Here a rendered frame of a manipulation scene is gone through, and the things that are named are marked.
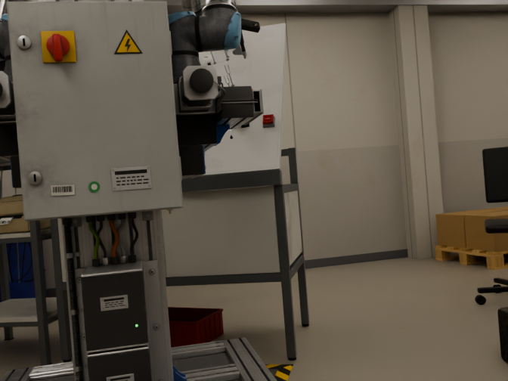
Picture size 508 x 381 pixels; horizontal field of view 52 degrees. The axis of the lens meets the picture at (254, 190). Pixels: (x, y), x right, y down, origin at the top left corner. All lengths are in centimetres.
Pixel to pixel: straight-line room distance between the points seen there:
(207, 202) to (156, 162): 127
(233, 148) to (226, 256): 51
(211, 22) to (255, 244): 106
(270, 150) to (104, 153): 132
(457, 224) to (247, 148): 280
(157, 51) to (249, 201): 129
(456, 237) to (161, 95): 396
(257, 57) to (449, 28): 326
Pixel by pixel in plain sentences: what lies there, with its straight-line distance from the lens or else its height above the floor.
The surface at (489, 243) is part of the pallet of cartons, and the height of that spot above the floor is 21.
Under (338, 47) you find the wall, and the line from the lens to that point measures 523.
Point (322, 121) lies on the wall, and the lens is 503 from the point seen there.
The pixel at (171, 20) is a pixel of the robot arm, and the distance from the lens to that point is 181.
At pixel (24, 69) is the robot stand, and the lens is 124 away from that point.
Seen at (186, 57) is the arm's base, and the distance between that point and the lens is 178.
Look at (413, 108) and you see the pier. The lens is 520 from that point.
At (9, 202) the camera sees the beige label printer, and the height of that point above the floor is 82.
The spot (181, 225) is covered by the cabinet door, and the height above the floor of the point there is 64.
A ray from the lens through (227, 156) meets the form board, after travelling 244.
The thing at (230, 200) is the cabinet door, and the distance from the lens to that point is 241.
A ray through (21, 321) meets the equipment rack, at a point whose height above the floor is 22.
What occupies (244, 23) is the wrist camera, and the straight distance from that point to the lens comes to 234.
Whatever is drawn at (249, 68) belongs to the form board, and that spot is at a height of 142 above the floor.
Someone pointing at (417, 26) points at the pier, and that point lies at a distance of 540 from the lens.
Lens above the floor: 80
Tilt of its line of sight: level
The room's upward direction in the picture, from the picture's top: 4 degrees counter-clockwise
